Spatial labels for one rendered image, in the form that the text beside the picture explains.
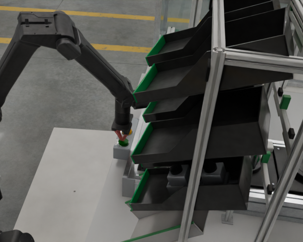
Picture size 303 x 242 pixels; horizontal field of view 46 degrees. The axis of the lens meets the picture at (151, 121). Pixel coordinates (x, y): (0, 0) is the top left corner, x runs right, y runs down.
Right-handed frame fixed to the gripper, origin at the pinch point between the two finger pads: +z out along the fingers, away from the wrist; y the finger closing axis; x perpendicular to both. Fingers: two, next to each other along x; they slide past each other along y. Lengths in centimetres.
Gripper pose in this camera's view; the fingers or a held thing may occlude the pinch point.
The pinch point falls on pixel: (122, 139)
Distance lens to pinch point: 140.4
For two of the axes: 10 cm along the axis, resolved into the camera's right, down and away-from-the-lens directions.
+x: -9.9, -1.4, 0.8
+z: -0.6, 7.9, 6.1
